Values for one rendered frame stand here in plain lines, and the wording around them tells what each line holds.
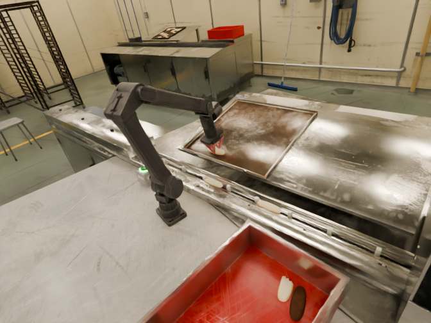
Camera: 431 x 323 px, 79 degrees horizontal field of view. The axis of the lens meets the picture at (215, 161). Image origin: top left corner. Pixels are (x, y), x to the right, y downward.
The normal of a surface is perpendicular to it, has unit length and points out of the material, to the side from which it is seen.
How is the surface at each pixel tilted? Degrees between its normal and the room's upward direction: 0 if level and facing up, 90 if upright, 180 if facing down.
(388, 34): 90
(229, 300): 0
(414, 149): 10
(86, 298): 0
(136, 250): 0
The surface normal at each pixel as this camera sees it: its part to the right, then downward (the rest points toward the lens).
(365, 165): -0.25, -0.73
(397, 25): -0.65, 0.49
